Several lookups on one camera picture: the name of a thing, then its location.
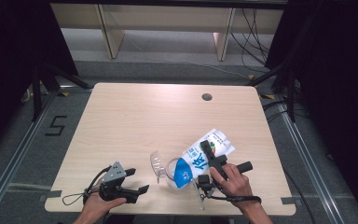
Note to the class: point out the light wooden desk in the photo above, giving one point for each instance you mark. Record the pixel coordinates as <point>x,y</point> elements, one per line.
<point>115,37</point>

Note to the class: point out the metal floor rail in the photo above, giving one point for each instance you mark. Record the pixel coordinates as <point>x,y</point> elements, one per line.
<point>307,161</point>
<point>18,152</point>

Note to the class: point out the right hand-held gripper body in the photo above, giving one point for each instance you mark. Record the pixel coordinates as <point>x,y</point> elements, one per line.
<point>219,161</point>

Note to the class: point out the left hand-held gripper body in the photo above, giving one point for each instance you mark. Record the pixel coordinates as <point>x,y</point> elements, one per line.
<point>113,174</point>

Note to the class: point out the grey tape strip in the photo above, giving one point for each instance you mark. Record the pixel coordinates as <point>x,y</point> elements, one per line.
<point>54,194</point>
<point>288,200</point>

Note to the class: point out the person's right hand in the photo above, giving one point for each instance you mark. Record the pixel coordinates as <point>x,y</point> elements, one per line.
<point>237,186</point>

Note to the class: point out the blue white milk carton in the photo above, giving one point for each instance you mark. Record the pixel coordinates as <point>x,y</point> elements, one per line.
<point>199,158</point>

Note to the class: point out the black metal stand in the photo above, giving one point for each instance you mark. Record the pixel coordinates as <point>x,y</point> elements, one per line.
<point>37,93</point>
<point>290,93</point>

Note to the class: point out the black curtain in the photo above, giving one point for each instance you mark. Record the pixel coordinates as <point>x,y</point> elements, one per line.
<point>338,77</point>
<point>12,62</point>

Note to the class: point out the person's left hand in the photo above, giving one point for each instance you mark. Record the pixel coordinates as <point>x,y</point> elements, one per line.
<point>98,207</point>

